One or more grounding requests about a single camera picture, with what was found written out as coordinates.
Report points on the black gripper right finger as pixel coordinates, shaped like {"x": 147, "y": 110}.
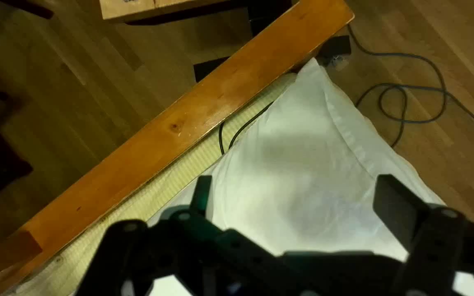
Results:
{"x": 412, "y": 219}

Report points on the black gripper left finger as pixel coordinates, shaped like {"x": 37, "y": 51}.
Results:
{"x": 139, "y": 252}

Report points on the large white pillow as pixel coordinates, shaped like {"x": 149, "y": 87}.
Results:
{"x": 303, "y": 174}

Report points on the wooden bunk bed frame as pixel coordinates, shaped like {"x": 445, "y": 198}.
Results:
{"x": 165, "y": 132}

